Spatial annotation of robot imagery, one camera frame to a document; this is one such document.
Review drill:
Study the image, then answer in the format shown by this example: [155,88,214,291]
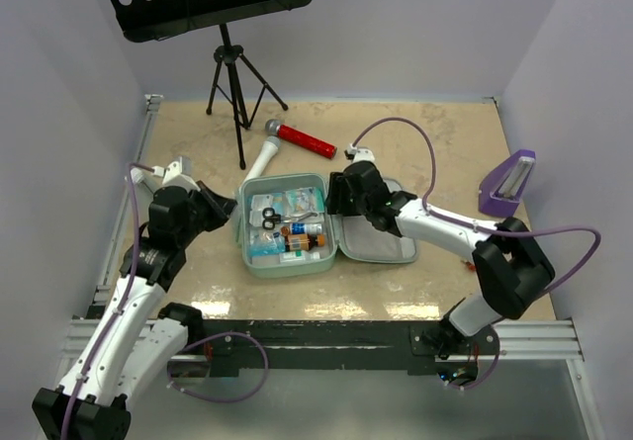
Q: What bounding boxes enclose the white plastic medicine bottle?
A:
[280,251,320,264]

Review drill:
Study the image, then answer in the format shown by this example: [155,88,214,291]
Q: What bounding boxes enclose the white plastic stand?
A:
[129,167,155,193]

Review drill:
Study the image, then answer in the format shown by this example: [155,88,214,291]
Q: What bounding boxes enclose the blue cotton swab pouch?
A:
[248,229,286,257]

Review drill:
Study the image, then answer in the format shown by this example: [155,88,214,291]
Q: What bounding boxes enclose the purple plastic stand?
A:
[478,149,536,218]

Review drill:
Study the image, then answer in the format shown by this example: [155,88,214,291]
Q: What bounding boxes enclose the mint green medicine kit case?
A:
[235,173,418,279]

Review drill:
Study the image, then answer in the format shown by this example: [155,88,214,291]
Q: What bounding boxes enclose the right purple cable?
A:
[350,117,602,392]

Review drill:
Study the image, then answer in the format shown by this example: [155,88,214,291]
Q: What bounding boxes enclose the bandage scissors with black handles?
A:
[261,207,317,230]

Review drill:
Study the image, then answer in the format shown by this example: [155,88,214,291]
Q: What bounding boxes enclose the aluminium frame rail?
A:
[55,93,164,381]

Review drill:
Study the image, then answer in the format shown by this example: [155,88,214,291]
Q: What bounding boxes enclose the black music stand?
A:
[93,0,314,171]

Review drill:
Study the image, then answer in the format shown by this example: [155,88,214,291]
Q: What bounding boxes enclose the teal adhesive tape packet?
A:
[284,187,324,216]

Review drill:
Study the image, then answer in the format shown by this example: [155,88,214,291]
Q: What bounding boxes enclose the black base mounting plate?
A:
[175,319,500,378]

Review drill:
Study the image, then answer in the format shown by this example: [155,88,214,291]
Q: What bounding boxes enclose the alcohol pad packet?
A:
[249,193,284,226]

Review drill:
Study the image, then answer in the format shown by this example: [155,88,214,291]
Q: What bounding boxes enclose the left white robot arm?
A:
[32,182,236,439]

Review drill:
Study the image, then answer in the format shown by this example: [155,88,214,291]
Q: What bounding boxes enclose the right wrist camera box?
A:
[344,144,375,163]

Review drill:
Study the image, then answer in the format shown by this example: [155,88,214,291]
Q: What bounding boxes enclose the toy brick car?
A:
[461,259,476,272]

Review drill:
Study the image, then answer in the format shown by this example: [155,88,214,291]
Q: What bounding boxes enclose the brown bottle with orange cap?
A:
[280,226,326,252]

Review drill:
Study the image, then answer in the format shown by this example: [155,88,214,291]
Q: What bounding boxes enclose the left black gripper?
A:
[178,180,237,247]

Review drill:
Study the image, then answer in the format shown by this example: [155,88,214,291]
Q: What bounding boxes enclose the white toy microphone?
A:
[244,136,281,182]

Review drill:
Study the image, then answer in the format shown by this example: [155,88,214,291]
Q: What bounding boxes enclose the red toy microphone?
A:
[265,120,337,159]

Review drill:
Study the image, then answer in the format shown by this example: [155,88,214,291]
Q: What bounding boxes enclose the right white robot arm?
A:
[325,161,555,359]

